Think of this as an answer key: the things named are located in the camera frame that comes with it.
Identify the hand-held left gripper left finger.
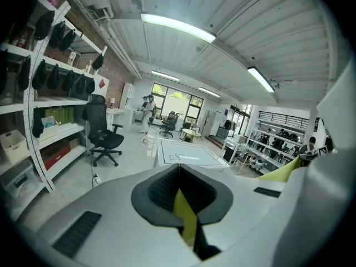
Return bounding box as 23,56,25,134
36,164,201,267

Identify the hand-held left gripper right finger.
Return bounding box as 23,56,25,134
180,164,291,260

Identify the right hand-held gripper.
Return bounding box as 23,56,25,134
299,145,334,166

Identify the long white shelf rack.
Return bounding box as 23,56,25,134
244,118,306,175

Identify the white side table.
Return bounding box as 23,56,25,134
221,137,245,165

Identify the black office chair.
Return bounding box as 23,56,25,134
159,111,180,138
82,93,125,168

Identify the red cardboard box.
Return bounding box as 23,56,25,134
41,145,72,171

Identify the round wooden table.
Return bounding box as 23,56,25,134
180,128,202,143

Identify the long ceiling light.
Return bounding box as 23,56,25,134
140,12,217,43
151,70,181,82
246,66,276,93
197,86,222,98

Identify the clear storage bin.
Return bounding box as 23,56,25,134
0,162,36,197

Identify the white desk with drawers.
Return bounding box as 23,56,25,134
106,107,134,132

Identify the row of green boxes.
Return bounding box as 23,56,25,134
44,106,76,125

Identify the white storage basket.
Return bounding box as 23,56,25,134
0,129,28,164

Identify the dark-framed window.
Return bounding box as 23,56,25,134
151,82,205,125

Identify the white shelving unit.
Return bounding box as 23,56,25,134
0,0,108,222

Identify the row of black caps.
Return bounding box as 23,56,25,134
0,9,105,139

